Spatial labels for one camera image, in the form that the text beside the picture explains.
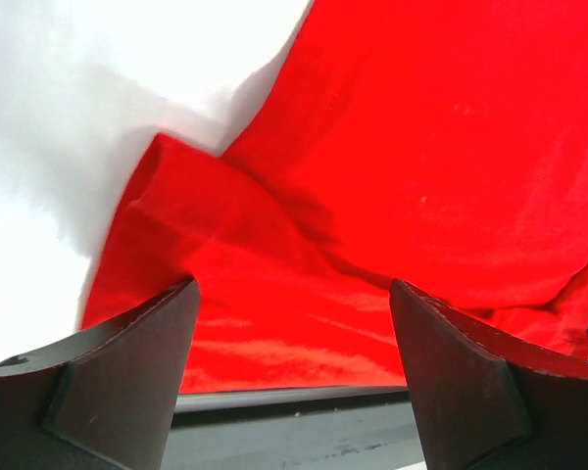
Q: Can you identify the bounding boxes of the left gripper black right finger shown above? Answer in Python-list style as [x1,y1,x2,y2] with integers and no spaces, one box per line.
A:
[390,280,588,469]

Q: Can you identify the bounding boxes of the red t shirt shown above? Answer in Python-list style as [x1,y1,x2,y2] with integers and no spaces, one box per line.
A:
[82,1,588,393]

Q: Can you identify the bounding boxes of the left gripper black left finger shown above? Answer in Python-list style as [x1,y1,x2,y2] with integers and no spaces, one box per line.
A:
[0,279,200,469]

